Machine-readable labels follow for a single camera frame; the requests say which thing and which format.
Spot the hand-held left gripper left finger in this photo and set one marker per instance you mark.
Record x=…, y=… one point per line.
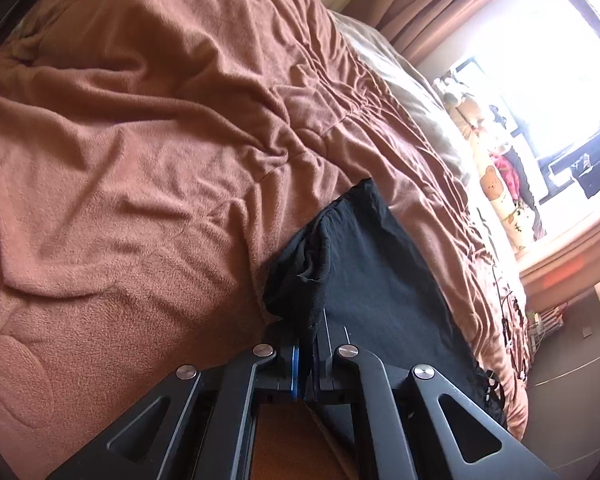
x=295, y=366

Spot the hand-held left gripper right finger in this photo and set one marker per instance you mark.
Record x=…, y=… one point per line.
x=326, y=362

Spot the black pants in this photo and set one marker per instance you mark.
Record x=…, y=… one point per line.
x=380, y=280

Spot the white nightstand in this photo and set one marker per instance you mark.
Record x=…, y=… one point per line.
x=545, y=332

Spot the bear print bolster pillow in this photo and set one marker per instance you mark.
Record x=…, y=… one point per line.
x=502, y=200

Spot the red cloth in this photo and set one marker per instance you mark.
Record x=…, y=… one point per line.
x=506, y=172

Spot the brown fleece blanket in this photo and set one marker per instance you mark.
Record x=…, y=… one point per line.
x=130, y=160

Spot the beige bed sheet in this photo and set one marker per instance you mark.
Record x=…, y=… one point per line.
x=415, y=90

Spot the beige plush toy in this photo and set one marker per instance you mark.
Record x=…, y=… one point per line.
x=457, y=105

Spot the black hanging garment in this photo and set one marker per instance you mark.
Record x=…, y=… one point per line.
x=597, y=160

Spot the pink curtain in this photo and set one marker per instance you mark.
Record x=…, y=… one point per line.
x=430, y=5

